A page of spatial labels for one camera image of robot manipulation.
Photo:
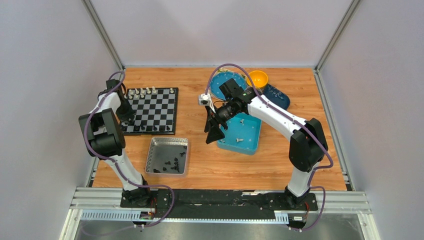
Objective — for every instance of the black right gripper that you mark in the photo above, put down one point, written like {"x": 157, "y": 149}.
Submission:
{"x": 215, "y": 133}

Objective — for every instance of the yellow bowl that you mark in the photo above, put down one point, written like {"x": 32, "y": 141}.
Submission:
{"x": 259, "y": 78}

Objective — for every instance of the silver metal tray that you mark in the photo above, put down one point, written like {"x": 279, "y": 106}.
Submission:
{"x": 164, "y": 149}

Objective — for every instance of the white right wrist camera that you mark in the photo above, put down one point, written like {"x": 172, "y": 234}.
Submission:
{"x": 204, "y": 99}

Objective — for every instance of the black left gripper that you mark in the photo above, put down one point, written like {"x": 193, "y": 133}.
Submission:
{"x": 130, "y": 114}

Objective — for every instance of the black and white chessboard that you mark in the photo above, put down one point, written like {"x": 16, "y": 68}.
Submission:
{"x": 155, "y": 109}

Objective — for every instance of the light blue dotted plate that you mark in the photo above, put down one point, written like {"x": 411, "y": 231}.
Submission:
{"x": 218, "y": 86}

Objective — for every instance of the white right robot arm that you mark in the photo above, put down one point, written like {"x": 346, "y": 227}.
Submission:
{"x": 307, "y": 141}

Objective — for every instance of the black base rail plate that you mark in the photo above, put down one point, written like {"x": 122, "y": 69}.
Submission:
{"x": 225, "y": 204}

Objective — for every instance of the dark blue leaf plate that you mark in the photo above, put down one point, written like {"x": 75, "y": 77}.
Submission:
{"x": 276, "y": 96}

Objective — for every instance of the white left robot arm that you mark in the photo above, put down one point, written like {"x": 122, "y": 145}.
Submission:
{"x": 104, "y": 139}

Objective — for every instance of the blue plastic bin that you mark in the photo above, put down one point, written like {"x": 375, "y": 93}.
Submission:
{"x": 250, "y": 132}

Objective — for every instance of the floral rectangular tray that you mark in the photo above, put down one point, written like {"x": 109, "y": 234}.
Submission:
{"x": 222, "y": 71}

